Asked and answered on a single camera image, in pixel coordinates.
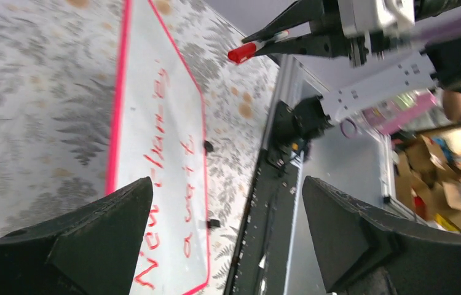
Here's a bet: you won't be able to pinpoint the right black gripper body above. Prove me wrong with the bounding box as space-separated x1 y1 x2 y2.
307 1 373 68

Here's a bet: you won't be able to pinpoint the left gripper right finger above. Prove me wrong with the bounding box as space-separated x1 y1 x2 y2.
302 176 461 294

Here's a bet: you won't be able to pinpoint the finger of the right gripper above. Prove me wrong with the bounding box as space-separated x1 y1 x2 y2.
254 33 350 58
242 0 325 44

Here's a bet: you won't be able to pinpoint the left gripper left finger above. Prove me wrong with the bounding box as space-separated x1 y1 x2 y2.
0 178 153 294

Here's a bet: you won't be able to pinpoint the red whiteboard marker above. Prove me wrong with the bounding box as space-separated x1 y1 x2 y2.
227 29 291 65

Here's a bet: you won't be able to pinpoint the red marker cap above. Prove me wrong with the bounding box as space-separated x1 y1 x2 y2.
227 42 261 65

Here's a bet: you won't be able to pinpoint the pink framed whiteboard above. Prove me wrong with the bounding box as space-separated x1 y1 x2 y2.
106 1 210 294

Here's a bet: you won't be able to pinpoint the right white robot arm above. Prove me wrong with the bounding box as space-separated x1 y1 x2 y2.
227 0 461 143

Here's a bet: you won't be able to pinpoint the person's hand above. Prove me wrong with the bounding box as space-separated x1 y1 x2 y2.
442 90 461 122

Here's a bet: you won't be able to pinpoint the pink bottle on shelf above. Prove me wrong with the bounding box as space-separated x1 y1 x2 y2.
361 90 436 135

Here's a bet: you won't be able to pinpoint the cardboard boxes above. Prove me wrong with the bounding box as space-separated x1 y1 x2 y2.
392 124 461 233

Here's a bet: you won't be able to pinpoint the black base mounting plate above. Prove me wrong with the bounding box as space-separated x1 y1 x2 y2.
223 101 304 295

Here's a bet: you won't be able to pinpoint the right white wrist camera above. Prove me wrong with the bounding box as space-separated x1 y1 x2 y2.
337 0 415 37

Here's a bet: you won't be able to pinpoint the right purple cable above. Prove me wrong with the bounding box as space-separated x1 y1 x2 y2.
338 4 461 140

